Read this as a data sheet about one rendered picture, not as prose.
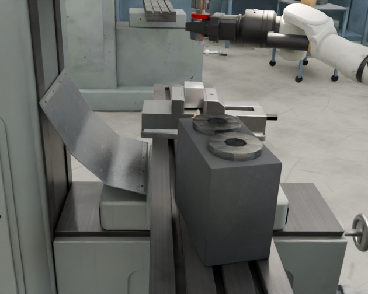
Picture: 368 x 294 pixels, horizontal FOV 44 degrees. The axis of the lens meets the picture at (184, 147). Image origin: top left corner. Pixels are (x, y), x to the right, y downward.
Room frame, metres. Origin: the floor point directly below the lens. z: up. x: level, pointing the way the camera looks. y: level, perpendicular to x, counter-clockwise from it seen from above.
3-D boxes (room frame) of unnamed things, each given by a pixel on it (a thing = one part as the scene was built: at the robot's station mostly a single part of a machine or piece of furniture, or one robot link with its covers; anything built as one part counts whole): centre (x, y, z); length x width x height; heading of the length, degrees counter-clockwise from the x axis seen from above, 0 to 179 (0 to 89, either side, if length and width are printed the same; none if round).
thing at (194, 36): (1.15, -0.03, 1.23); 0.05 x 0.05 x 0.05
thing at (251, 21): (1.13, -0.12, 1.24); 0.13 x 0.12 x 0.10; 168
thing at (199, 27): (1.12, -0.02, 1.24); 0.06 x 0.02 x 0.03; 78
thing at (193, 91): (1.24, -0.02, 1.03); 0.06 x 0.05 x 0.06; 2
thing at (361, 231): (1.18, -0.53, 0.63); 0.16 x 0.12 x 0.12; 94
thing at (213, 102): (1.24, -0.08, 1.02); 0.12 x 0.06 x 0.04; 2
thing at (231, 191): (0.74, -0.07, 1.03); 0.22 x 0.12 x 0.20; 15
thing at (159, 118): (1.24, -0.05, 0.98); 0.35 x 0.15 x 0.11; 92
